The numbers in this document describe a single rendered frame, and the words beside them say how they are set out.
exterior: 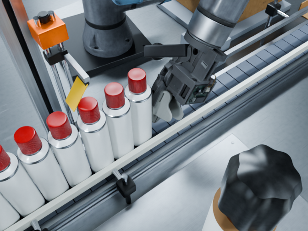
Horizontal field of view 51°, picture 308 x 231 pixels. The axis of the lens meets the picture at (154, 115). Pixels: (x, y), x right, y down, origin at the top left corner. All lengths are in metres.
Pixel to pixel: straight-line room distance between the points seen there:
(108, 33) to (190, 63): 0.37
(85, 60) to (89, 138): 0.43
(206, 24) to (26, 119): 0.53
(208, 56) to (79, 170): 0.31
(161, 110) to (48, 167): 0.24
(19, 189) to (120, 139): 0.20
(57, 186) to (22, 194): 0.07
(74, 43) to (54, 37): 0.51
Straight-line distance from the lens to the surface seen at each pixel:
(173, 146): 0.73
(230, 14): 0.57
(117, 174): 0.65
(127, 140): 0.63
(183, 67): 0.62
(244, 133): 0.83
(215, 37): 0.57
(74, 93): 0.54
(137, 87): 0.57
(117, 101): 0.55
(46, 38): 0.51
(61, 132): 0.53
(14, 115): 0.90
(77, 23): 1.10
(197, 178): 0.68
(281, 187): 0.36
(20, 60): 0.59
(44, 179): 0.59
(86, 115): 0.53
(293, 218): 0.70
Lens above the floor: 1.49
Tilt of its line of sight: 52 degrees down
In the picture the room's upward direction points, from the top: straight up
